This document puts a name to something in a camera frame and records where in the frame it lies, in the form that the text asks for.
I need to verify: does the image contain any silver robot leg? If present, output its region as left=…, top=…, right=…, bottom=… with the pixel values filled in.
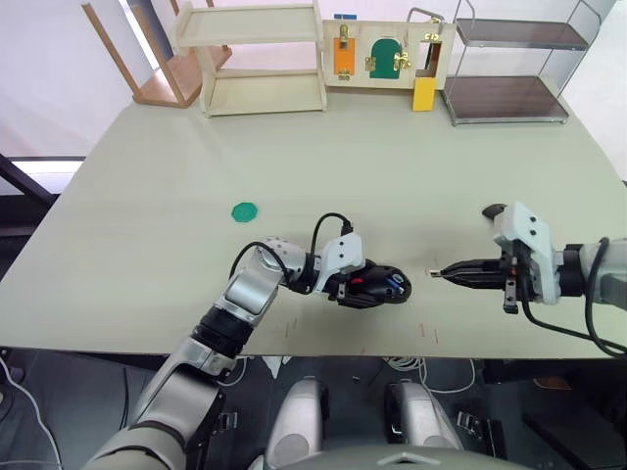
left=264, top=375, right=330, bottom=470
left=384, top=381, right=464, bottom=454

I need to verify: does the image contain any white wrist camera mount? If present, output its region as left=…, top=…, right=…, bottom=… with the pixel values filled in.
left=492, top=201, right=564, bottom=305
left=313, top=233, right=366, bottom=295

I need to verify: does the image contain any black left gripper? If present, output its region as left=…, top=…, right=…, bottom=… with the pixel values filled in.
left=325, top=262, right=409, bottom=310

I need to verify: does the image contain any wooden latch busy board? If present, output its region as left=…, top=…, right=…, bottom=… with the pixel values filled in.
left=320, top=7, right=448, bottom=92

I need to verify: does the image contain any silver right robot leg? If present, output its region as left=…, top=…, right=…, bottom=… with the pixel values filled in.
left=384, top=381, right=464, bottom=454

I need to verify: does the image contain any white floor cable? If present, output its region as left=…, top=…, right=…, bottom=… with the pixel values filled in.
left=381, top=356, right=477, bottom=394
left=0, top=352, right=65, bottom=470

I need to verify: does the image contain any light wooden two-tier shelf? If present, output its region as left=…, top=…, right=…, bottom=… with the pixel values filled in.
left=173, top=0, right=328, bottom=118

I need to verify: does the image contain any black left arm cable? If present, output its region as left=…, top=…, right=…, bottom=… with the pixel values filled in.
left=228, top=211, right=355, bottom=286

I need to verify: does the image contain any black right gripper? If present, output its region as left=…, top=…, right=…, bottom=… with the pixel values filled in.
left=440, top=247, right=541, bottom=315

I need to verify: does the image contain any black metal frame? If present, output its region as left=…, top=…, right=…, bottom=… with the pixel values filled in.
left=0, top=152, right=87, bottom=241

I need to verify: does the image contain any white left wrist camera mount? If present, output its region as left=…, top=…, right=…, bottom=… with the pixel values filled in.
left=313, top=233, right=366, bottom=295

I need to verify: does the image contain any silver left robot leg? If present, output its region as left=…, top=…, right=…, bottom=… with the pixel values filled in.
left=264, top=375, right=330, bottom=470

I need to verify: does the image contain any metal rack with dark shelves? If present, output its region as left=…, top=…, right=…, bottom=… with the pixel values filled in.
left=438, top=0, right=603, bottom=127

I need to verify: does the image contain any yellow block door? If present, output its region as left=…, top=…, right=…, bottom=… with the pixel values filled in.
left=411, top=76, right=437, bottom=113

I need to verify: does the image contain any green round disc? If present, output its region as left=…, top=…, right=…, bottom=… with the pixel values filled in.
left=230, top=201, right=260, bottom=225

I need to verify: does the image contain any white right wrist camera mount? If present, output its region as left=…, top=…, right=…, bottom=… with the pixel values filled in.
left=492, top=201, right=564, bottom=305

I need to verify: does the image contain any brown wooden stool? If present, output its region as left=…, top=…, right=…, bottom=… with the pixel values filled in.
left=80, top=0, right=234, bottom=110

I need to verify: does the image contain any silver robot torso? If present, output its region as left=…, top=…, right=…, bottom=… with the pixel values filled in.
left=293, top=443, right=520, bottom=470

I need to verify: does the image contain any black mouse base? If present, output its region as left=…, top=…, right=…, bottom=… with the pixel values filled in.
left=364, top=264, right=412, bottom=307

